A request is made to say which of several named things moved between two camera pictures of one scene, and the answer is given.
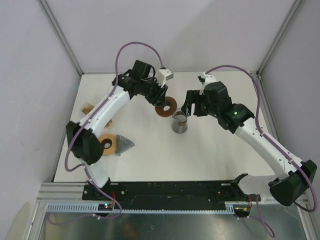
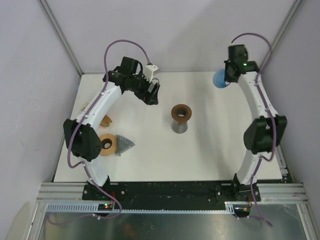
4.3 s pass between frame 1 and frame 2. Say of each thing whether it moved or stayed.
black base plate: stayed
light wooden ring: stayed
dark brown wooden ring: moved
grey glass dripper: stayed
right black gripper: moved
